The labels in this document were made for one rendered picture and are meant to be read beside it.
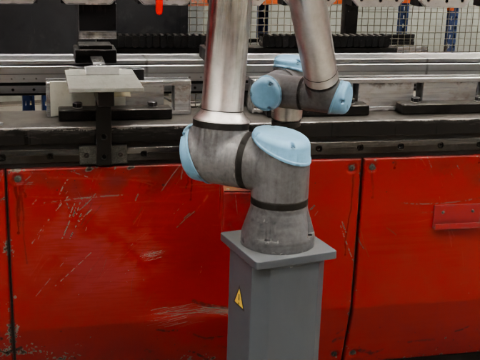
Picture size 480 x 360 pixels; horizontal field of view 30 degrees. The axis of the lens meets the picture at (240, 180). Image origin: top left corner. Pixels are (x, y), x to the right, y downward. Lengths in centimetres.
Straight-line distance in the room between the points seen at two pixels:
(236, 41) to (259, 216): 35
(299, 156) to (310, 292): 28
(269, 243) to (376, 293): 98
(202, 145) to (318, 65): 31
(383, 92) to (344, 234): 43
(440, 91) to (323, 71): 85
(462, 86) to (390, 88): 23
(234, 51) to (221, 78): 6
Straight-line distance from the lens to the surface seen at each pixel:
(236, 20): 178
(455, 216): 270
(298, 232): 177
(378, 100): 264
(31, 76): 271
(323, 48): 188
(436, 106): 265
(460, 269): 278
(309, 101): 198
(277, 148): 172
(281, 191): 174
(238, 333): 188
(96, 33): 246
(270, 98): 200
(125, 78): 232
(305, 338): 186
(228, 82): 178
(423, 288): 275
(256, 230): 177
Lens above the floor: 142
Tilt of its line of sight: 17 degrees down
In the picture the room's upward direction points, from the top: 2 degrees clockwise
